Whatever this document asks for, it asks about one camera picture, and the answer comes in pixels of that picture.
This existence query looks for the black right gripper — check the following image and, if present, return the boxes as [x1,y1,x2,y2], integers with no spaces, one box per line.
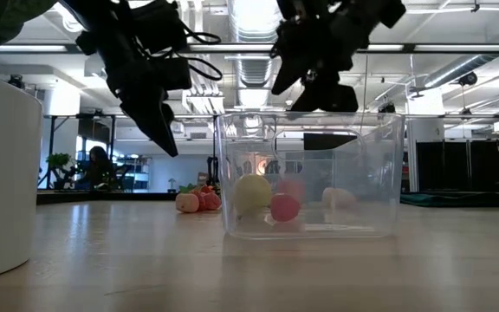
[269,0,381,151]

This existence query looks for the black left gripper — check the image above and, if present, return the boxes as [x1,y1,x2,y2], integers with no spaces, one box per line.
[100,46,179,158]

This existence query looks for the clear plastic tupperware container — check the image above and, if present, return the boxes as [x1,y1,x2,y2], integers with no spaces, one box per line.
[213,111,406,240]

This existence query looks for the pink toy peach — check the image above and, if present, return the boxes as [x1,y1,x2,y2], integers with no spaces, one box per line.
[321,186,358,210]
[269,192,301,223]
[175,192,201,214]

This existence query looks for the yellow toy lemon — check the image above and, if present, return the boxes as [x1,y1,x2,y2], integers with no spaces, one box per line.
[233,173,273,217]

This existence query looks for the person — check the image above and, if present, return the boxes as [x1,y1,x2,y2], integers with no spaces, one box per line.
[75,146,123,192]

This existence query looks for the background potted plant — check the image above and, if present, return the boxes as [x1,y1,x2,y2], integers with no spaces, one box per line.
[44,152,77,191]

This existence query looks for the black hanging reel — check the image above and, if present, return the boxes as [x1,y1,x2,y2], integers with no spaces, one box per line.
[457,70,479,87]
[7,73,26,90]

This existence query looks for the green artificial plant white pot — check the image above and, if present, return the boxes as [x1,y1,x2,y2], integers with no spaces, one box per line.
[0,0,58,283]

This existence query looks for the black partition panels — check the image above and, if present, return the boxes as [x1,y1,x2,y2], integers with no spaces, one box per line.
[415,139,499,194]

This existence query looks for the dark green cloth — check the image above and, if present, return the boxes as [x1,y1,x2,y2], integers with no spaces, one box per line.
[399,192,499,208]

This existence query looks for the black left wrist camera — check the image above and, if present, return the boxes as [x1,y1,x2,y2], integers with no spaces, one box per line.
[156,57,193,91]

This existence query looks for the black left wrist camera cable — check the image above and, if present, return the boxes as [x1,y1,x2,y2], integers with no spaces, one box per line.
[179,23,224,82]

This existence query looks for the black aluminium table frame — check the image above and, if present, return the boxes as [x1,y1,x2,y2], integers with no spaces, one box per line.
[36,190,499,207]

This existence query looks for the slanted silver ventilation duct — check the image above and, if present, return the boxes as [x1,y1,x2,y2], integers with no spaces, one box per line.
[422,16,499,90]

